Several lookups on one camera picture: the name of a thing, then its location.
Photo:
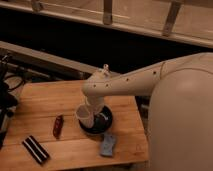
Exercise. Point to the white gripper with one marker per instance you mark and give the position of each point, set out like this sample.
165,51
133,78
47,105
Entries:
95,104

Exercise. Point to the white ceramic cup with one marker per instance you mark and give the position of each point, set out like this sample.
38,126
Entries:
85,116

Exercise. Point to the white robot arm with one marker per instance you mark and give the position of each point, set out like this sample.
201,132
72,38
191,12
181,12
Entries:
180,119

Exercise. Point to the black ceramic bowl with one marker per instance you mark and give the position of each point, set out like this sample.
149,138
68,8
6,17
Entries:
102,122

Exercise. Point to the blue sponge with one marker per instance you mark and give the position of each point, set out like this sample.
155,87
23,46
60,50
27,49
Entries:
107,145

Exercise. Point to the red pocket knife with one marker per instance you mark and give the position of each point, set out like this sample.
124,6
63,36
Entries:
58,124

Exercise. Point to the black white striped block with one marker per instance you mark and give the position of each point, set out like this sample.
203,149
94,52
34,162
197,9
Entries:
36,150

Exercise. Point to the black equipment at left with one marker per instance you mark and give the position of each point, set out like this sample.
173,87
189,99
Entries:
6,99

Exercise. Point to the metal window rail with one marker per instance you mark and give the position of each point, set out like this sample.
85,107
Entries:
188,21

